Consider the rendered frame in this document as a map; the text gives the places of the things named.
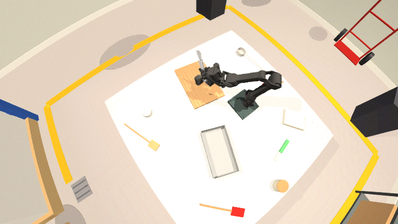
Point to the cream short cylinder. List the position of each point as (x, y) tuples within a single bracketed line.
[(147, 112)]

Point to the light wooden board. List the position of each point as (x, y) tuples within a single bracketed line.
[(199, 95)]

